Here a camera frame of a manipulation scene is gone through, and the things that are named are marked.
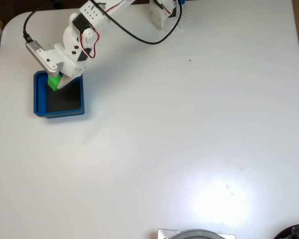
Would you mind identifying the dark round stand base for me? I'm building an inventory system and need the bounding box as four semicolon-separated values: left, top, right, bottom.
171;229;226;239

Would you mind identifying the silver camera box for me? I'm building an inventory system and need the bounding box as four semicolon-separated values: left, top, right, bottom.
24;41;63;78

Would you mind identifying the silver metal plate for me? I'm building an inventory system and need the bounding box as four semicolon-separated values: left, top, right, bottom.
157;228;236;239

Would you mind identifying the green cube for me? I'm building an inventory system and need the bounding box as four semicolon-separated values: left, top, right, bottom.
47;74;63;92

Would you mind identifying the blue square box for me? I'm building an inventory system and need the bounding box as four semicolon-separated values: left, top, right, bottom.
33;70;86;120

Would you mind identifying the white perforated base plate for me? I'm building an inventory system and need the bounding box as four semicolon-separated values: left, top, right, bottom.
178;4;192;29

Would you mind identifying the red servo wire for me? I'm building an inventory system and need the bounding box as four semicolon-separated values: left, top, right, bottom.
79;29;101;60

